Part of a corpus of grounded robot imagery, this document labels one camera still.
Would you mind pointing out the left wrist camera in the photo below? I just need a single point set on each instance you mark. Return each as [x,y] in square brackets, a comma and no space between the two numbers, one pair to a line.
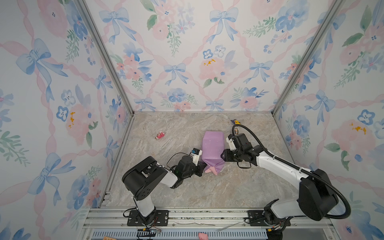
[189,162]

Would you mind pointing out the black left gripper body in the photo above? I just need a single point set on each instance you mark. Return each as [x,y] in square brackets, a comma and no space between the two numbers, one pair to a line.
[192,171]

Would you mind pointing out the aluminium corner post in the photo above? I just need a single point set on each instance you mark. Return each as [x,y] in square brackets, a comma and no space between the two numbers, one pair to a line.
[95,34]
[321,32]

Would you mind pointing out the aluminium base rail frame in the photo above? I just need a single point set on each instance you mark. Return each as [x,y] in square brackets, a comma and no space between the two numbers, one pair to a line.
[201,219]

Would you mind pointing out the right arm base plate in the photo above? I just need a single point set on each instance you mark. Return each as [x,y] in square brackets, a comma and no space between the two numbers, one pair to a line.
[261,218]

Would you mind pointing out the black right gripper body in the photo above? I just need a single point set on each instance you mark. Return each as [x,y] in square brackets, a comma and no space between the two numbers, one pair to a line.
[237,155]

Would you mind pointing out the aluminium corner post right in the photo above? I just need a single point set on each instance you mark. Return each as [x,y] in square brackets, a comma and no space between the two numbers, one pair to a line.
[321,32]

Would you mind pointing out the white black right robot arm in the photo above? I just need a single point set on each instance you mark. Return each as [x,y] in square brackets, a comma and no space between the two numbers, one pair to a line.
[315,198]

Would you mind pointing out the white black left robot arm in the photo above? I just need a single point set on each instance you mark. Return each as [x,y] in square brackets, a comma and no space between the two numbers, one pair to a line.
[144,177]

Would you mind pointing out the pink purple wrapping paper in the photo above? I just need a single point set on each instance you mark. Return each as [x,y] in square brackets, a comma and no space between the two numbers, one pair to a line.
[213,145]

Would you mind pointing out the yellow purple toy figure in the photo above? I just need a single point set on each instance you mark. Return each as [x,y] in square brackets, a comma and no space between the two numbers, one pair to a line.
[235,122]

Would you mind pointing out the pink object front edge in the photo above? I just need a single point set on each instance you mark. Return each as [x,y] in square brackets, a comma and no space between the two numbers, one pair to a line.
[203,236]

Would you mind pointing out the grey slotted cable duct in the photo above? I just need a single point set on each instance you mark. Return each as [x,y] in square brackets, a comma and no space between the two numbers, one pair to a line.
[179,234]

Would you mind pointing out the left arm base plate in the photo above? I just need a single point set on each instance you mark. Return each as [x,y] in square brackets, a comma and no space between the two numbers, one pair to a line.
[157,218]

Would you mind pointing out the aluminium corner post left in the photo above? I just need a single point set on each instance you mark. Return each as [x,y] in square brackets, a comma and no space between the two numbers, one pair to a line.
[95,34]

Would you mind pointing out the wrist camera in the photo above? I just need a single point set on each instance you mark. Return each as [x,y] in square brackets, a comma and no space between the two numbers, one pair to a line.
[239,142]
[189,162]

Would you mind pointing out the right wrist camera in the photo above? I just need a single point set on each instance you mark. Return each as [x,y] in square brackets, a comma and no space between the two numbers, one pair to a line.
[239,142]

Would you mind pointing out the red pink toy figure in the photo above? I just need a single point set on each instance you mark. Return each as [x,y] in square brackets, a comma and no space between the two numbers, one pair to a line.
[160,135]

